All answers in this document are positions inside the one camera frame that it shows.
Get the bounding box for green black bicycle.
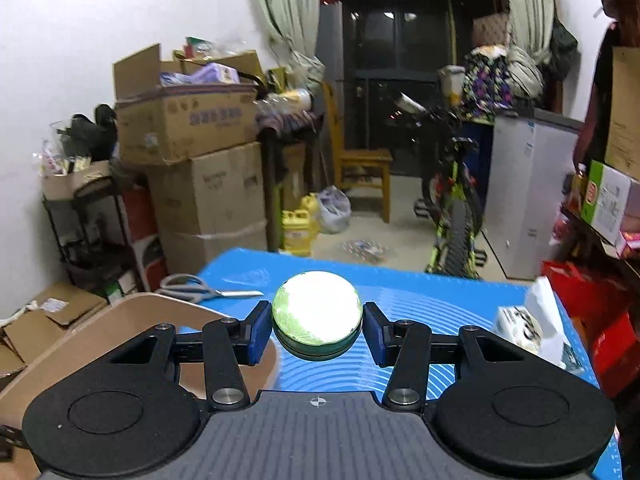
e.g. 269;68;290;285
395;93;487;280

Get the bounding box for clear plastic bag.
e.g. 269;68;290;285
317;185;352;234

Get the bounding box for wooden chair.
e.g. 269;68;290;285
322;82;393;223

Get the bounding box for yellow oil jug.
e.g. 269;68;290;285
281;193;320;257

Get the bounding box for green round tin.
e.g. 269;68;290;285
271;271;363;361

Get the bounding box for torn cardboard box on floor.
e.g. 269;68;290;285
1;283;107;389

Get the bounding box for red plastic crate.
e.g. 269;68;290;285
541;260;639;399

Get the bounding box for grey handled scissors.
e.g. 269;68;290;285
156;273;264;304

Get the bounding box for black metal shelf rack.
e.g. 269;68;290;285
40;158;168;302

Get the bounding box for lower cardboard box stack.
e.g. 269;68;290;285
148;142;267;274

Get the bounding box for blue silicone mat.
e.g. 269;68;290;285
179;246;624;480

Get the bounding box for green white carton box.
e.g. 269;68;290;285
580;160;631;245

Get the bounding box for cardboard box stack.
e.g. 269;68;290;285
113;44;258;166
148;142;267;274

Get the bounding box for white freezer cabinet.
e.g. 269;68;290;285
484;108;582;280

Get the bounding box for beige plastic storage bin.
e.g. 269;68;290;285
1;293;280;479

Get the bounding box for top cardboard box stack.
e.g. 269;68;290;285
113;44;258;166

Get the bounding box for tissue box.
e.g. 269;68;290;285
494;276;584;375

